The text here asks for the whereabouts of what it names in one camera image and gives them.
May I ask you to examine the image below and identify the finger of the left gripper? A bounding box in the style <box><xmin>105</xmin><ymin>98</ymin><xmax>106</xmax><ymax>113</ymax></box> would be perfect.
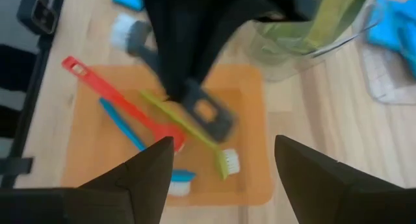
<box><xmin>141</xmin><ymin>0</ymin><xmax>199</xmax><ymax>101</ymax></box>
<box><xmin>194</xmin><ymin>0</ymin><xmax>313</xmax><ymax>84</ymax></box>

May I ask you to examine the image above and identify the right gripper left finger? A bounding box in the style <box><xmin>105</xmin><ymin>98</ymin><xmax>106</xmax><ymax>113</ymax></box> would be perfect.
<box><xmin>0</xmin><ymin>135</ymin><xmax>176</xmax><ymax>224</ymax></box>

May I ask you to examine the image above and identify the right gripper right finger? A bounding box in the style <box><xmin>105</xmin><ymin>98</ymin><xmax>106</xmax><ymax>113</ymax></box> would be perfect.
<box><xmin>274</xmin><ymin>134</ymin><xmax>416</xmax><ymax>224</ymax></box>

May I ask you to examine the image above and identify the grey dish brush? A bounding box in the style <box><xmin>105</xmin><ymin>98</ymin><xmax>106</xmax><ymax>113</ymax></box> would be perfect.
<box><xmin>109</xmin><ymin>12</ymin><xmax>238</xmax><ymax>143</ymax></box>

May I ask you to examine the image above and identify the blue dish brush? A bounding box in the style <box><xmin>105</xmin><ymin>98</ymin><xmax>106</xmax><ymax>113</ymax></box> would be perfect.
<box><xmin>99</xmin><ymin>97</ymin><xmax>198</xmax><ymax>197</ymax></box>

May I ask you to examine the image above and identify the red dish brush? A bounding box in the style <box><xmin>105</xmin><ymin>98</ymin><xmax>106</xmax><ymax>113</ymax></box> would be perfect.
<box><xmin>61</xmin><ymin>56</ymin><xmax>186</xmax><ymax>153</ymax></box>

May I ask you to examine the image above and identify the green dish brush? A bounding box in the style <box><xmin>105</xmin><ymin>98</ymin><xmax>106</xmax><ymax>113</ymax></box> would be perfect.
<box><xmin>140</xmin><ymin>90</ymin><xmax>241</xmax><ymax>181</ymax></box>

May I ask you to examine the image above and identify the orange silicone mat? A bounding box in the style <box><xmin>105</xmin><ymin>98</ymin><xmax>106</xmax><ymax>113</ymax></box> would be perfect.
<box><xmin>61</xmin><ymin>64</ymin><xmax>274</xmax><ymax>207</ymax></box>

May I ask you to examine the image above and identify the black frame bracket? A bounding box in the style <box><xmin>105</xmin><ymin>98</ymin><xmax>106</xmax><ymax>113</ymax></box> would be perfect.
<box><xmin>0</xmin><ymin>156</ymin><xmax>34</xmax><ymax>177</ymax></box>

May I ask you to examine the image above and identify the small black camera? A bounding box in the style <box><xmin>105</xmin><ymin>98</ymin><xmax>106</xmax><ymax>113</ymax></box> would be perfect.
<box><xmin>16</xmin><ymin>0</ymin><xmax>62</xmax><ymax>36</ymax></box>

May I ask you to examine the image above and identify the black aluminium table frame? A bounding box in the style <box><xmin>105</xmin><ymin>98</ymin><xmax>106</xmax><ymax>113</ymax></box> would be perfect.
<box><xmin>0</xmin><ymin>0</ymin><xmax>68</xmax><ymax>189</ymax></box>

